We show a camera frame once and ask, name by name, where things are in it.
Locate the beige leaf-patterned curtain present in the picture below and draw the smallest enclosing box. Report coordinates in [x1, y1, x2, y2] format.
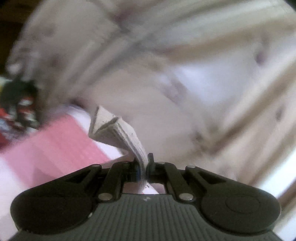
[6, 0, 296, 204]

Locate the beige knitted small garment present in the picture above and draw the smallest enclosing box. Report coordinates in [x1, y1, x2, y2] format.
[88, 106, 149, 193]

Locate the dark cluttered objects pile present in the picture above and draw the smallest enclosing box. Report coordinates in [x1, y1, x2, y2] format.
[1, 76, 40, 147]

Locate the pink checkered bed sheet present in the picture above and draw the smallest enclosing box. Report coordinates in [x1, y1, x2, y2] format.
[1, 106, 133, 240]

